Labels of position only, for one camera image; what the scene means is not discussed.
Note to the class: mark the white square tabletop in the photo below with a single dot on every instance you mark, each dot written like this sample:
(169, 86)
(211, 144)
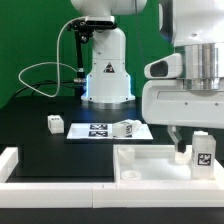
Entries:
(151, 163)

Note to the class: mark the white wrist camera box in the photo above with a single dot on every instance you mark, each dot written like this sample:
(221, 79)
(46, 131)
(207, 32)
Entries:
(169, 67)

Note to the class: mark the black camera stand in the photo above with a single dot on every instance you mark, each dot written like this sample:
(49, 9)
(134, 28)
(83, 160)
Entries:
(80, 60)

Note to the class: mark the black camera on stand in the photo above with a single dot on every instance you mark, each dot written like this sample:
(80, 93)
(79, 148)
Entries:
(100, 23)

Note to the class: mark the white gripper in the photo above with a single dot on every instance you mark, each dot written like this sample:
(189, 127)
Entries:
(165, 102)

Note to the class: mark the white marker sheet with tags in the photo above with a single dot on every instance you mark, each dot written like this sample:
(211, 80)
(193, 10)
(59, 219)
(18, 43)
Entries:
(104, 131)

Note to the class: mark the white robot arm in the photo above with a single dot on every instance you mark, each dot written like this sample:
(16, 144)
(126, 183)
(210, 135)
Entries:
(185, 88)

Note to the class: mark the white U-shaped obstacle fence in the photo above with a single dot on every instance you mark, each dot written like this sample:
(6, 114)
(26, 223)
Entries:
(195, 193)

